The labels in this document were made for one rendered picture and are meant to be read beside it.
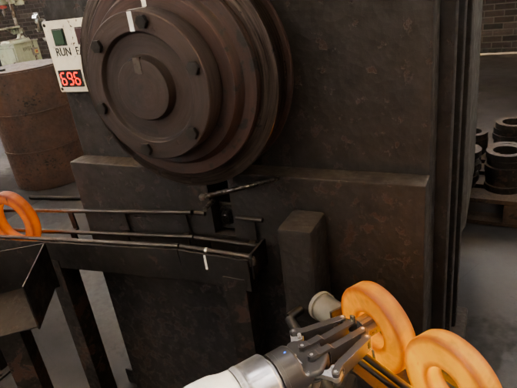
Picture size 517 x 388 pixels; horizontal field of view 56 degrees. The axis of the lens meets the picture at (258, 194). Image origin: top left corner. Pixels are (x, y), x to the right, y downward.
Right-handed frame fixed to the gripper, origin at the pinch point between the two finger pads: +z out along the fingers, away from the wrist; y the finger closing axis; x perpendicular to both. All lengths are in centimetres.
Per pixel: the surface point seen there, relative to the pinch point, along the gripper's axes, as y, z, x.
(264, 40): -27, 2, 44
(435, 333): 12.5, 0.3, 5.4
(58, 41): -87, -24, 47
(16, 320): -64, -56, -10
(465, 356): 18.0, -0.2, 5.6
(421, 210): -12.0, 23.1, 6.9
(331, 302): -12.9, 0.1, -4.1
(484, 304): -50, 94, -78
